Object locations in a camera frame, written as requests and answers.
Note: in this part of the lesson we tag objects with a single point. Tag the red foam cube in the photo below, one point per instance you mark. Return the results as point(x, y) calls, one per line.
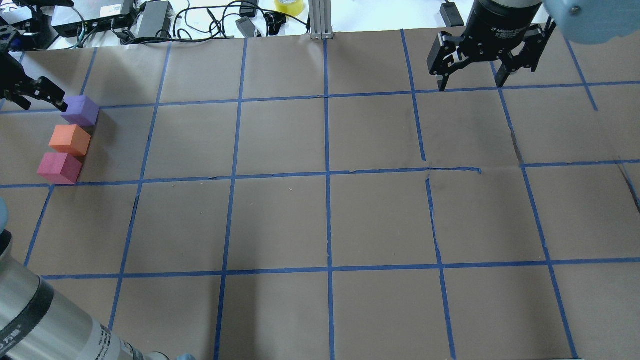
point(60, 168)

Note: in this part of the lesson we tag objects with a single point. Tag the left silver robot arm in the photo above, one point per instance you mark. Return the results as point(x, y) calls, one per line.
point(38, 322)

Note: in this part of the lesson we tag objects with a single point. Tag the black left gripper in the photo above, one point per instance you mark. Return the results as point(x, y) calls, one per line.
point(11, 75)

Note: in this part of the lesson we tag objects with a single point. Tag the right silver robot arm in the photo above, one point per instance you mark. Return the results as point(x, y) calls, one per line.
point(586, 21)

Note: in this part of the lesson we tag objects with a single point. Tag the orange foam cube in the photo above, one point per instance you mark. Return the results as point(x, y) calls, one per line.
point(70, 139)

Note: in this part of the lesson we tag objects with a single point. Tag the black power adapter brick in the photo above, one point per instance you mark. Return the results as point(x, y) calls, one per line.
point(155, 19)

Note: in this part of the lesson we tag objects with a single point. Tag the purple foam cube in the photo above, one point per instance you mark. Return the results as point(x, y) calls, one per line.
point(81, 110)

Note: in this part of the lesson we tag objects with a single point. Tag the yellow tape roll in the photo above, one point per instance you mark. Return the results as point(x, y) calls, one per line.
point(289, 7)

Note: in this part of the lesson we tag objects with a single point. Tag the aluminium frame post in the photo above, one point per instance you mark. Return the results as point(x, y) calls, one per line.
point(320, 17)

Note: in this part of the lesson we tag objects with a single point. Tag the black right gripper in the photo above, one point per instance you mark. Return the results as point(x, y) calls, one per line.
point(504, 22)

